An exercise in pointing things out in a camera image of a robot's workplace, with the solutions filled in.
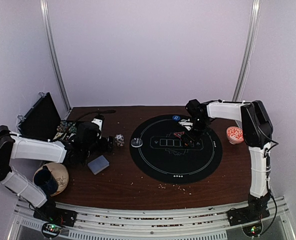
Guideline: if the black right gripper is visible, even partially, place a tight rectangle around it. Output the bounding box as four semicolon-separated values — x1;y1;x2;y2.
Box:
181;118;209;148

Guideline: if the red triangular all-in marker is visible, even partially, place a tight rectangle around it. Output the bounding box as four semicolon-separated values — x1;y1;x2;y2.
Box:
173;131;185;138

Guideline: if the blue small blind button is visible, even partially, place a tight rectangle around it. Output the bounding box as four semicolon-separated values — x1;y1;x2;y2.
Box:
172;115;181;122

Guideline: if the clear acrylic dealer button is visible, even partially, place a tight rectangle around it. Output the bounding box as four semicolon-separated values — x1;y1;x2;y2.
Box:
130;137;143;148

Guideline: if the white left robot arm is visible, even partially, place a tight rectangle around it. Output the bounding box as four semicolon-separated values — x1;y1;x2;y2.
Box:
0;122;114;222

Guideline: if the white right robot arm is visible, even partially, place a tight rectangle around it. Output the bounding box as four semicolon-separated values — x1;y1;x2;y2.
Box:
178;99;273;199

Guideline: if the blue cream 10 chip stack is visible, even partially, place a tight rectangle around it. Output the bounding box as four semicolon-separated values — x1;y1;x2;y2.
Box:
114;134;125;147

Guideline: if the blue playing card deck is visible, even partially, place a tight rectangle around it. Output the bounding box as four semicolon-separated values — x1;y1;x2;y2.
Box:
87;155;110;175

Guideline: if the round black poker mat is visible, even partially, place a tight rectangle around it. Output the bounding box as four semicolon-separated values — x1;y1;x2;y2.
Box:
129;114;223;184

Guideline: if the red white patterned bowl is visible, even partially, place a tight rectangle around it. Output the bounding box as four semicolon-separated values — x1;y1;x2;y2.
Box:
226;126;244;145

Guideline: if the chips row in case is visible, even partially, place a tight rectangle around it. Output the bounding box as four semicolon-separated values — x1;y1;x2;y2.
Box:
57;120;80;134

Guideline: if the beige patterned plate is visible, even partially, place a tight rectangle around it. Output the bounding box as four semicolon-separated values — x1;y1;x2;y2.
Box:
33;162;69;197

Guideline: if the black poker set case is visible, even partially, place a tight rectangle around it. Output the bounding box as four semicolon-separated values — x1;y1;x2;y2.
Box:
18;92;73;140

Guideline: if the dark blue mug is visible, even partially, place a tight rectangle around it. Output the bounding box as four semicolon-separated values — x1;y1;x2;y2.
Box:
33;165;58;195

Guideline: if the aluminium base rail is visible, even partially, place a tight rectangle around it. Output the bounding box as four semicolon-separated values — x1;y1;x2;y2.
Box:
5;197;296;240

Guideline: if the aluminium frame post right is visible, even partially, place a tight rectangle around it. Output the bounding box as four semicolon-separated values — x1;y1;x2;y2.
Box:
232;0;261;102

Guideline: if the aluminium frame post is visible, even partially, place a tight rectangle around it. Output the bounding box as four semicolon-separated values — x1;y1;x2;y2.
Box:
232;0;261;102
40;0;72;112

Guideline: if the aluminium frame post left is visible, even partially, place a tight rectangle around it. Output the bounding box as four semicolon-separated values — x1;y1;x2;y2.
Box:
40;0;72;112

